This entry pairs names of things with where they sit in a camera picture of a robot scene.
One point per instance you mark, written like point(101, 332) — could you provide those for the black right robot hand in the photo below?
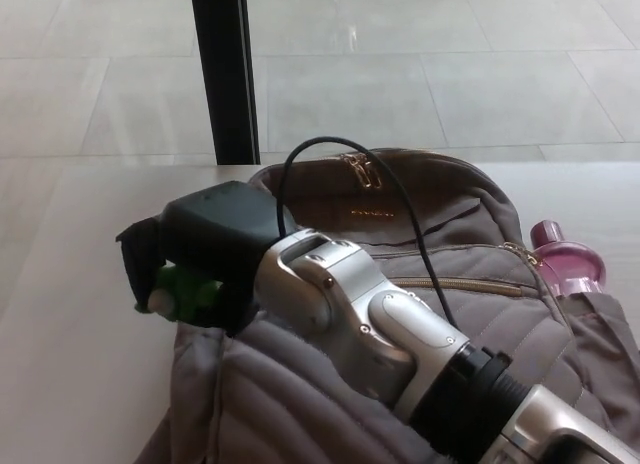
point(215, 224)

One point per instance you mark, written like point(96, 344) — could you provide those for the grey quilted backpack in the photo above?
point(300, 394)

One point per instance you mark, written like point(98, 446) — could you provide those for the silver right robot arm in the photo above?
point(360, 309)

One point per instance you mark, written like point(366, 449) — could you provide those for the pink transparent water bottle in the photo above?
point(575, 261)

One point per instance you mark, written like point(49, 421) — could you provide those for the black window frame post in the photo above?
point(222, 74)

